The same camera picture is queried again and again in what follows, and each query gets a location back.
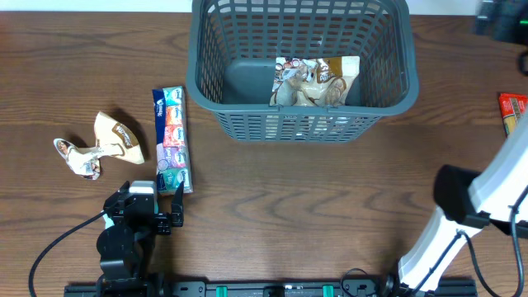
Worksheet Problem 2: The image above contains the San Remo pasta packet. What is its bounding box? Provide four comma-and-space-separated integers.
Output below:
498, 93, 527, 136

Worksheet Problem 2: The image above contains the beige snack bag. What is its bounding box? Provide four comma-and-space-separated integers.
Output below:
270, 57, 318, 106
54, 111, 144, 180

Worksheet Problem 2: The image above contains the beige brown snack pouch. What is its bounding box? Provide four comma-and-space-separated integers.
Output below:
305, 56, 361, 106

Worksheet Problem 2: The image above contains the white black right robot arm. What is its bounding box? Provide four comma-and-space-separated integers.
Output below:
380, 105, 527, 296

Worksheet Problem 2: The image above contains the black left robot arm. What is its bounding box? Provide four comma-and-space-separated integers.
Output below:
96, 181, 184, 297

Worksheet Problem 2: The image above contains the Kleenex tissue multipack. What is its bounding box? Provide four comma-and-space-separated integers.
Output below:
152, 86, 193, 194

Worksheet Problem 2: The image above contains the grey plastic basket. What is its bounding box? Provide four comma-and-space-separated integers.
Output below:
186, 0, 419, 143

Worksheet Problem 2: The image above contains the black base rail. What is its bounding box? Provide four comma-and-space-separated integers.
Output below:
64, 280, 479, 297

